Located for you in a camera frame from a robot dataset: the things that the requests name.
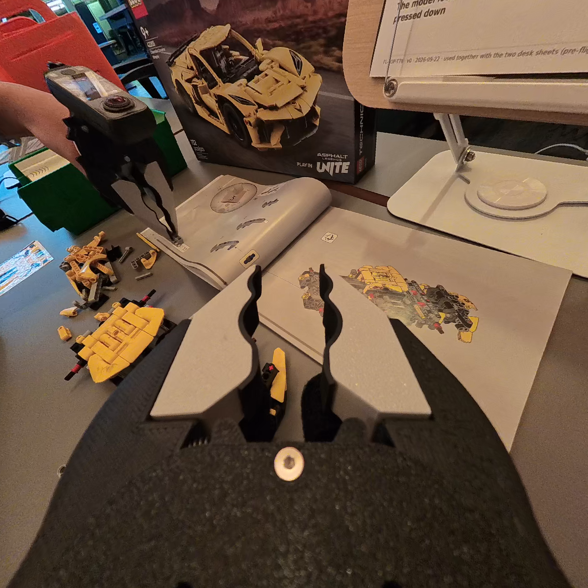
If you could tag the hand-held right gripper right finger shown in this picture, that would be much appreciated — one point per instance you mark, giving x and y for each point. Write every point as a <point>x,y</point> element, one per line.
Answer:
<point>381,367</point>

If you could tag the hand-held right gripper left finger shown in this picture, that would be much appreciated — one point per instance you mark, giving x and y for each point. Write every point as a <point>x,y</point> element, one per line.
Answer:
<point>202,367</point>

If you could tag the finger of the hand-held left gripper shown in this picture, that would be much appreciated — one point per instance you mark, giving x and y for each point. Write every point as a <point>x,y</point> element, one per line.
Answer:
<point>163,188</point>
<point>135,197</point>

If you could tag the green box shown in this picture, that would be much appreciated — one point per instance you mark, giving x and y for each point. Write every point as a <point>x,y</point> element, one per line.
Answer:
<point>69,202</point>

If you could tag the pile of brick parts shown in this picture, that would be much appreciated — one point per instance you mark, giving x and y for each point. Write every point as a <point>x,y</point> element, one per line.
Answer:
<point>87,266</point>

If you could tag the yellow black toy brick car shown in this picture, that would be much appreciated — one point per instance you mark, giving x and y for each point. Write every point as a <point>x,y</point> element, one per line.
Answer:
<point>119,335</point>

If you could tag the instruction booklet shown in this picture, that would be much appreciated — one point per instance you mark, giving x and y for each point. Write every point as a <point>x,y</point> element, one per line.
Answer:
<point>482,257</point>

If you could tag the grey desk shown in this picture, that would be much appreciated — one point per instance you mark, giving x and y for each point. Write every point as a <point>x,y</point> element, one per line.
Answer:
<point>565,344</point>

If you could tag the person's left hand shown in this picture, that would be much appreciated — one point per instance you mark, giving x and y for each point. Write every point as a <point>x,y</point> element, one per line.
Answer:
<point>48,124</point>

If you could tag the white sheets stack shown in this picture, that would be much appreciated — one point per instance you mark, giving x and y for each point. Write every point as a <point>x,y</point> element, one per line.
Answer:
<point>41,167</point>

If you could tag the red box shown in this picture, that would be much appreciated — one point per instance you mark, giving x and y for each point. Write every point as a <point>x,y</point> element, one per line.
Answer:
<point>55,41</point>

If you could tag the colourful sticker sheet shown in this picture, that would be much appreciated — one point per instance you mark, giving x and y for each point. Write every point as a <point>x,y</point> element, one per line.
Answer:
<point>23,266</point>

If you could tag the toy car set box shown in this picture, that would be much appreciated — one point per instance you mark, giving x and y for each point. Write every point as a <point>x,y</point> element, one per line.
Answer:
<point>321,115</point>

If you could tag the white document stand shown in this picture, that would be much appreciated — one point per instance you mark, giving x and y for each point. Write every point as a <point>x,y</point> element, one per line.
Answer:
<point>436,193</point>

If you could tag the printed paper sheet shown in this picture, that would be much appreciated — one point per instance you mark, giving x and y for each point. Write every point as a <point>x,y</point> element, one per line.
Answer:
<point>482,27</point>

